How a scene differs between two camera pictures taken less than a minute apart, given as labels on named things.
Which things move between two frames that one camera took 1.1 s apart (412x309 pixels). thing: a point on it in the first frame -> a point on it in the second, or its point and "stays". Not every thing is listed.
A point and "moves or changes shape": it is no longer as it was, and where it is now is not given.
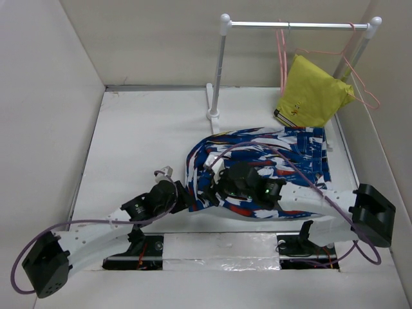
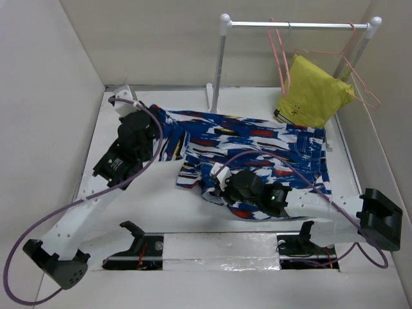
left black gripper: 184,201 -> 156,128
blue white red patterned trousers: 293,154 moves or changes shape
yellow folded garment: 312,96 stays
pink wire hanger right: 350,64 stays
